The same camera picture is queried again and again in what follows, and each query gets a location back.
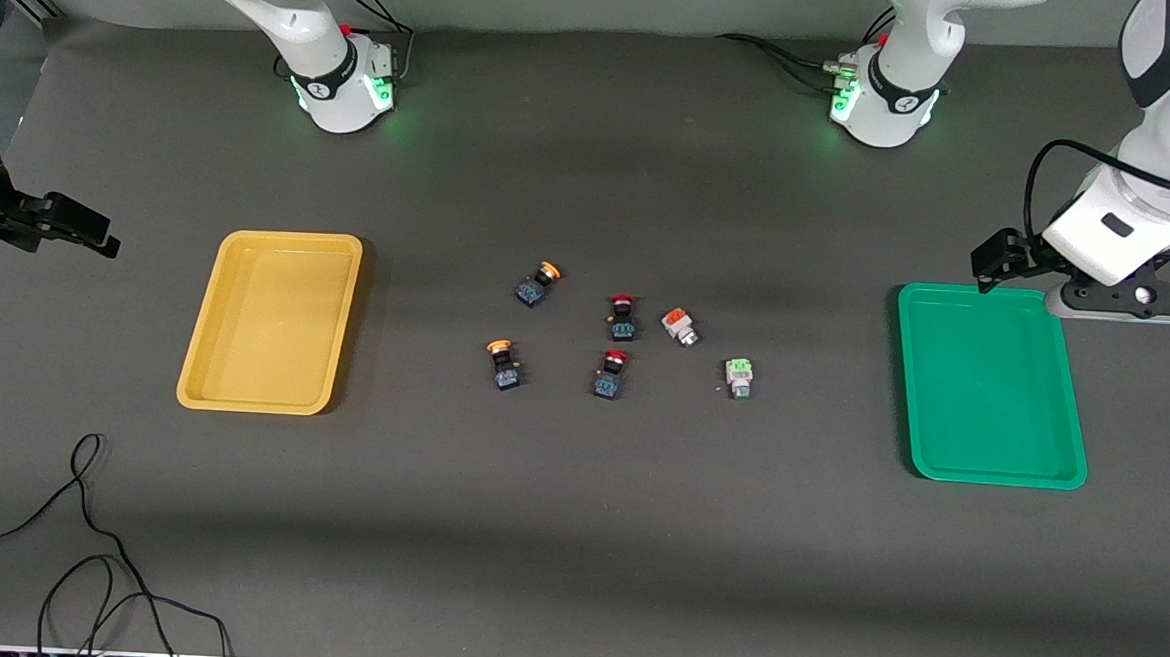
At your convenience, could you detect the black right base cable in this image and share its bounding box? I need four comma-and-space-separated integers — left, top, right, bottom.
336, 0, 419, 85

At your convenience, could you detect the thin black looped cable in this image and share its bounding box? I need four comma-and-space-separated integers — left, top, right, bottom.
0, 428, 190, 657

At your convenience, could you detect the red push button switch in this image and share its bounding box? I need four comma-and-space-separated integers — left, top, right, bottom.
604, 292, 643, 344
591, 347, 632, 402

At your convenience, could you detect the dark grey table mat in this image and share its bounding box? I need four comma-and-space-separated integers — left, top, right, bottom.
0, 0, 1170, 657

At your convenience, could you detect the black base cable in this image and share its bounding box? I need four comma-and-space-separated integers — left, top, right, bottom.
713, 0, 898, 97
336, 0, 419, 85

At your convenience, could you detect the black left base cable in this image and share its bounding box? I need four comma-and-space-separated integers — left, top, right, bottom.
713, 0, 898, 97

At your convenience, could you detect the green plastic tray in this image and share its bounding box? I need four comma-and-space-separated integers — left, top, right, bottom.
887, 281, 1099, 492

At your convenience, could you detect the yellow plastic tray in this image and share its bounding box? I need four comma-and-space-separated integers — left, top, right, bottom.
175, 225, 366, 420

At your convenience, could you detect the orange white push button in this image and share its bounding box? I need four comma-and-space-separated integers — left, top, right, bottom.
659, 306, 704, 350

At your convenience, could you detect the thin black coiled cable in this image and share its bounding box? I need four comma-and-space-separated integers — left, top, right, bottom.
35, 550, 238, 657

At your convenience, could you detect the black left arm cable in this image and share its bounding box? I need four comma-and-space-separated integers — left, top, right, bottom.
1021, 137, 1170, 252

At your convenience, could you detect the yellow push button switch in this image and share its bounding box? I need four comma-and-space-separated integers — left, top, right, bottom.
484, 338, 527, 393
516, 260, 562, 310

